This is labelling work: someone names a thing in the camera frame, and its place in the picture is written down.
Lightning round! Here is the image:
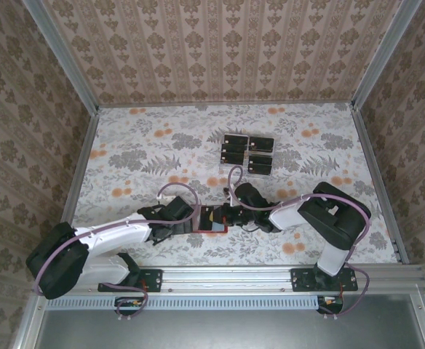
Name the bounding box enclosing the red card holder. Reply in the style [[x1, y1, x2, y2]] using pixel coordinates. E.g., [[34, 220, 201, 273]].
[[192, 204, 230, 236]]

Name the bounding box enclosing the floral tablecloth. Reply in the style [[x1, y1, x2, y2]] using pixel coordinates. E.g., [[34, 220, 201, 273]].
[[57, 103, 399, 267]]

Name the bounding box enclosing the black connector box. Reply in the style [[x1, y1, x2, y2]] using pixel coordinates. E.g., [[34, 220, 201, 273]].
[[316, 294, 344, 316], [114, 296, 144, 316]]

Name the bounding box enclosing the grey metal panel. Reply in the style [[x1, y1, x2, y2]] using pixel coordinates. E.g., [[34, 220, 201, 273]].
[[33, 294, 425, 349]]

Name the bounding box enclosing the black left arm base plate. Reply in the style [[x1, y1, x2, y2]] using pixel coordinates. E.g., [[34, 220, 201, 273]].
[[98, 268, 163, 294]]

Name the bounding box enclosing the aluminium table edge rail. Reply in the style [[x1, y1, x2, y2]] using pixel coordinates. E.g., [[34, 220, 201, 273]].
[[33, 264, 425, 292]]

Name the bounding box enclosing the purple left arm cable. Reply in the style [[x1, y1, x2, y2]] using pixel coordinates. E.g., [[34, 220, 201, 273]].
[[32, 182, 199, 323]]

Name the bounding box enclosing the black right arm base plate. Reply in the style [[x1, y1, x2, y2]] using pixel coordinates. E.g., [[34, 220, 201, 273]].
[[290, 267, 360, 294]]

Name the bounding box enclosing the slotted cable duct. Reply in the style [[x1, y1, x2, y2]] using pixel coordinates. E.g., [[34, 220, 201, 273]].
[[46, 294, 322, 310]]

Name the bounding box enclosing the aluminium table side rail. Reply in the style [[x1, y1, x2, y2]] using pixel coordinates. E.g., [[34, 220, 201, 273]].
[[48, 107, 100, 267], [350, 105, 409, 265]]

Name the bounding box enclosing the aluminium frame post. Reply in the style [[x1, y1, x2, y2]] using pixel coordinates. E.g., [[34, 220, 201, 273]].
[[352, 0, 423, 110], [21, 0, 101, 114]]

